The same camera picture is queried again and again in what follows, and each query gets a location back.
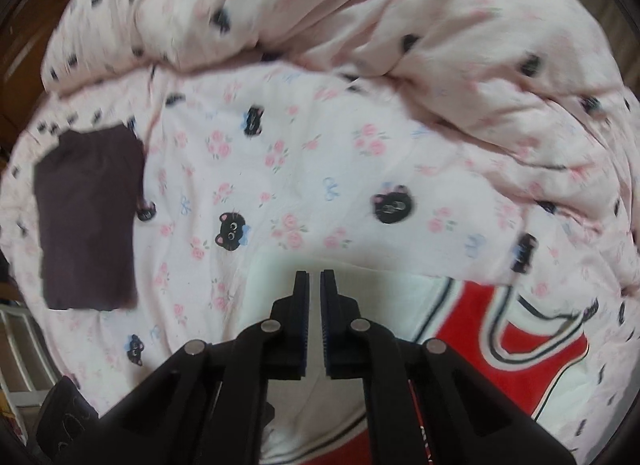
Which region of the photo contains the dark wooden headboard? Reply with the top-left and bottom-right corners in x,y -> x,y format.
1,0 -> 70,151

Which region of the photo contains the red white basketball jersey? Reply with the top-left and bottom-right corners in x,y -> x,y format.
240,251 -> 588,464

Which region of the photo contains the folded dark purple garment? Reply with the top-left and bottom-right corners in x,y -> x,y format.
34,125 -> 144,311

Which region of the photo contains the pink cat print duvet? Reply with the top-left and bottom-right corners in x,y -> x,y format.
1,0 -> 639,464

